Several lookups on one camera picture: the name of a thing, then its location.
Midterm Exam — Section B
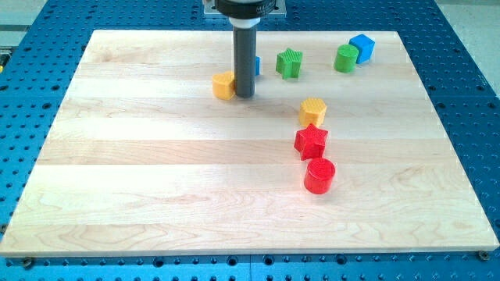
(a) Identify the blue triangle block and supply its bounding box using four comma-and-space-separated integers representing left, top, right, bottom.
255, 56, 261, 76

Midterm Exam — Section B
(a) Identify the red star block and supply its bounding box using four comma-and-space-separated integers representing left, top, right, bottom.
294, 123, 328, 161

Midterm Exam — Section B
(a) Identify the green star block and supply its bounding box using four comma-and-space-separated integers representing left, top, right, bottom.
276, 48, 303, 80

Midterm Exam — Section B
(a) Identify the yellow heart block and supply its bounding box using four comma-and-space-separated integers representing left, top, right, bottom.
212, 71, 235, 101

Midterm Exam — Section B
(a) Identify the yellow hexagon block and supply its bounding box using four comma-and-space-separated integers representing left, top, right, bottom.
298, 98, 327, 127

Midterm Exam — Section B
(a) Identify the red cylinder block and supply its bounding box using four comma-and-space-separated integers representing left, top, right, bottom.
304, 158, 336, 194

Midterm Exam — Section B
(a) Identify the light wooden board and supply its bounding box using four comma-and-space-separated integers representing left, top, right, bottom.
1, 30, 498, 258

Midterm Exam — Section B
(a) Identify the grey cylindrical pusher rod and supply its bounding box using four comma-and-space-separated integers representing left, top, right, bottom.
230, 18, 259, 98

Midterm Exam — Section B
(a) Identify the green cylinder block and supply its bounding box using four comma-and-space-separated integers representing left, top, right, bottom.
334, 44, 359, 73

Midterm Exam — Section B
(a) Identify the black robot end flange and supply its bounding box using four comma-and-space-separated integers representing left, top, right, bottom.
204, 0, 287, 20

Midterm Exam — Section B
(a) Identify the blue cube block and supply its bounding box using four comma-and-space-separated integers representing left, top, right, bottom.
348, 34, 375, 64

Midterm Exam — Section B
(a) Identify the blue perforated metal table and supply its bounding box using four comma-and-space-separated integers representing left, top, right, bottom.
1, 1, 499, 280

